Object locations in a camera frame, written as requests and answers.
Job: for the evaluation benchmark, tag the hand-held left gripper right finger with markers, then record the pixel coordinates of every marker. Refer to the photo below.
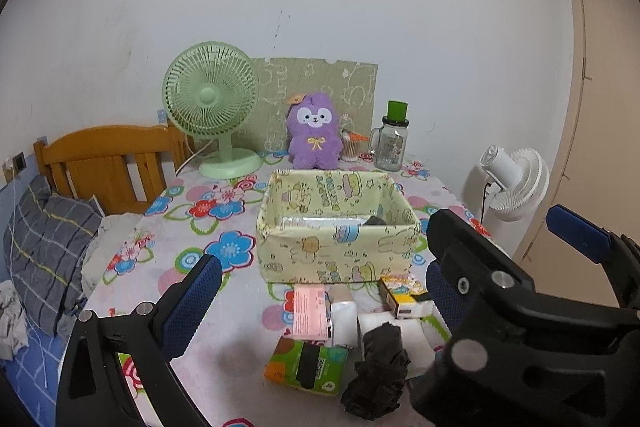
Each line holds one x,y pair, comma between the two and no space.
440,302

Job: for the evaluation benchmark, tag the white bedding cloth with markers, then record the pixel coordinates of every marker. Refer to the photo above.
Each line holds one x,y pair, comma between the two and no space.
107,242

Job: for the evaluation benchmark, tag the cotton swab jar orange lid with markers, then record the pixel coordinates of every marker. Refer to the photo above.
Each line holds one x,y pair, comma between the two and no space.
351,147

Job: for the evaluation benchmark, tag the beige door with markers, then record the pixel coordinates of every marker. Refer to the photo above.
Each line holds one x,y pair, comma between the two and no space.
595,107

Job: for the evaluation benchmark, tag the white tissue packet beige end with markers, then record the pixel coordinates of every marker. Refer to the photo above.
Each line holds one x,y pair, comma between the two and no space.
344,319

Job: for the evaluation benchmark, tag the white floor fan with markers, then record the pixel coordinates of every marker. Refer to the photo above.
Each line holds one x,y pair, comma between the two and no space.
520,187

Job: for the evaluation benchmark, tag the plain white packet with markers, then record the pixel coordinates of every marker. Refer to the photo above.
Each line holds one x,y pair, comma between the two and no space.
417,342

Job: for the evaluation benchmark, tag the green tissue pack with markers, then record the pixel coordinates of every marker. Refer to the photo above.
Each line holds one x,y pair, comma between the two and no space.
330,374

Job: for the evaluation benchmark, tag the green desk fan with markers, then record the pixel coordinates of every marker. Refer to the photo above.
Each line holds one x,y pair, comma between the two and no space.
212,102

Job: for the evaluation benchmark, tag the glass mug jar green lid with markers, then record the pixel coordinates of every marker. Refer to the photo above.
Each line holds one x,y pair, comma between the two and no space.
392,147

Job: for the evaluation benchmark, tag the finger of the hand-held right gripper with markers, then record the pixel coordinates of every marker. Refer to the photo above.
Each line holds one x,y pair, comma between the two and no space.
575,232
480,257

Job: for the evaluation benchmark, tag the blue bed sheet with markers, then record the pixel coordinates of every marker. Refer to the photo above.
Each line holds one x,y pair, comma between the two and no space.
30,377

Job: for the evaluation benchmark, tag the colourful cartoon box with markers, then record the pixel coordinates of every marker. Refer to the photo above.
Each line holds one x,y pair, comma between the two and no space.
400,294

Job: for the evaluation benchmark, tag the pink tissue packet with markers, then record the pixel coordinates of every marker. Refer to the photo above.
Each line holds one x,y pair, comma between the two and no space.
310,312

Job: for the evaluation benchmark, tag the yellow printed storage box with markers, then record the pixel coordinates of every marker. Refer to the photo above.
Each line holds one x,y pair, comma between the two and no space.
320,257

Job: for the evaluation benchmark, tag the grey crumpled cloth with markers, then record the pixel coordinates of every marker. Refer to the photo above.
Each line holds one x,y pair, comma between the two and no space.
10,314

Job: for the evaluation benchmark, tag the wall socket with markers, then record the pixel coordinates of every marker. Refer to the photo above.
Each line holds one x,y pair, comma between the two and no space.
19,163

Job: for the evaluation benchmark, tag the printed cardboard sheet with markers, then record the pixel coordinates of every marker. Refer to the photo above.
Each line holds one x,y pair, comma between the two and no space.
320,79

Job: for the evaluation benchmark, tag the floral tablecloth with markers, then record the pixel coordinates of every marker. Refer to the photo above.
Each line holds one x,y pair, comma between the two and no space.
235,332

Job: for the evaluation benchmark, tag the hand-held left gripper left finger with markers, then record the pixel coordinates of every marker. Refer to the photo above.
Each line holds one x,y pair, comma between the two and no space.
192,302

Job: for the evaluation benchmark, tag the purple plush toy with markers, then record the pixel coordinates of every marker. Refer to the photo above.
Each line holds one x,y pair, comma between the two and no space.
312,137

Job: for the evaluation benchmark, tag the black plastic bag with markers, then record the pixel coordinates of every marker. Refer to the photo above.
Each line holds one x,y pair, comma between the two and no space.
377,372

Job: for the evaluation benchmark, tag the clear plastic packet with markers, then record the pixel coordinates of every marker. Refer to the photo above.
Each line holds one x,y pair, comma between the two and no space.
320,222

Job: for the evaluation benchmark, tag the wooden headboard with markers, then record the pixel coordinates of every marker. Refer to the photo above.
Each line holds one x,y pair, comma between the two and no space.
110,162

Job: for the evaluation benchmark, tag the grey plaid pillow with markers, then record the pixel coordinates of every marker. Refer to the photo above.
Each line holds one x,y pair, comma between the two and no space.
47,252

